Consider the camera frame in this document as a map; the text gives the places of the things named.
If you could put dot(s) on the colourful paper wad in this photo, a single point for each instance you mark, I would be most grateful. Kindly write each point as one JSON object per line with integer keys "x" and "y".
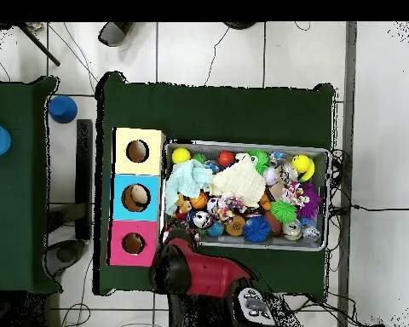
{"x": 231, "y": 204}

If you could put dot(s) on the silver crushed soda can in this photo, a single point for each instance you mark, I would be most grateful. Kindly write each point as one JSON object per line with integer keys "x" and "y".
{"x": 291, "y": 230}

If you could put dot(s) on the red robot arm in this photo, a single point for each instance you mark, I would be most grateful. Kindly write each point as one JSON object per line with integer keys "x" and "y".
{"x": 211, "y": 272}

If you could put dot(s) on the wooden box with three holes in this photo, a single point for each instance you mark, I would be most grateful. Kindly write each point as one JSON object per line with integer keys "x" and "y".
{"x": 136, "y": 199}

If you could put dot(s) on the mint green cloth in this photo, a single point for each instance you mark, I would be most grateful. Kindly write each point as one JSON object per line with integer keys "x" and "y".
{"x": 187, "y": 180}

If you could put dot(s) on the plain yellow ball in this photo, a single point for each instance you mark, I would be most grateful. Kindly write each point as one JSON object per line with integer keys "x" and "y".
{"x": 181, "y": 156}

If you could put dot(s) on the blue spiky ball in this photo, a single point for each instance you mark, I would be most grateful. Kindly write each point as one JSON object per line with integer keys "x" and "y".
{"x": 256, "y": 230}

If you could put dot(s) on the cream waffle cloth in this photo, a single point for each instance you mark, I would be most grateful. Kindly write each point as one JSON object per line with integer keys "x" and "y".
{"x": 240, "y": 180}

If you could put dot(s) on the dark stand base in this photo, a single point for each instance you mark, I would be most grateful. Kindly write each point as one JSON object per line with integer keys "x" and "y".
{"x": 66, "y": 253}

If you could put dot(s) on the red orange ball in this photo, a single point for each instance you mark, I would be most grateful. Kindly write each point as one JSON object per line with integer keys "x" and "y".
{"x": 226, "y": 158}

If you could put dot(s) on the black upright panel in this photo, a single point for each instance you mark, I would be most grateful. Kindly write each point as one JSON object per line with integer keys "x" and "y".
{"x": 84, "y": 177}

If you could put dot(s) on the green furry toy with eyes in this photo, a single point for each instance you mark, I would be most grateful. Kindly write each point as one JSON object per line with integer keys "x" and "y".
{"x": 260, "y": 160}

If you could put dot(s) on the dark green side table cloth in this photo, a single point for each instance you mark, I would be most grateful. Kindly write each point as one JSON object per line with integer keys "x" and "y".
{"x": 17, "y": 238}

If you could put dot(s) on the purple spiky monster toy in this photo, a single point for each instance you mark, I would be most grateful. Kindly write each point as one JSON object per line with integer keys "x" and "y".
{"x": 310, "y": 201}

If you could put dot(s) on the yellow smiley ball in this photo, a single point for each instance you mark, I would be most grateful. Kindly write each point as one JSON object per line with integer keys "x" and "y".
{"x": 301, "y": 163}

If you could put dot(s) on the blue plastic cup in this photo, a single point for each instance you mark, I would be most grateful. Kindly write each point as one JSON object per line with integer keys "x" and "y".
{"x": 63, "y": 109}

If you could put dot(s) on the person's foot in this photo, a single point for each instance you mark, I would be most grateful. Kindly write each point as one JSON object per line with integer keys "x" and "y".
{"x": 112, "y": 34}

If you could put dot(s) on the black round base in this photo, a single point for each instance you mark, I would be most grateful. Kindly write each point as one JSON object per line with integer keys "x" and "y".
{"x": 239, "y": 25}

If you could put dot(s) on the black tripod leg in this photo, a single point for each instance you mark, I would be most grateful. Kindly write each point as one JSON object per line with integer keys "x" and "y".
{"x": 41, "y": 46}

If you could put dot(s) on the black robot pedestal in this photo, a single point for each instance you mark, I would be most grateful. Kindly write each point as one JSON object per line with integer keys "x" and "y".
{"x": 197, "y": 313}

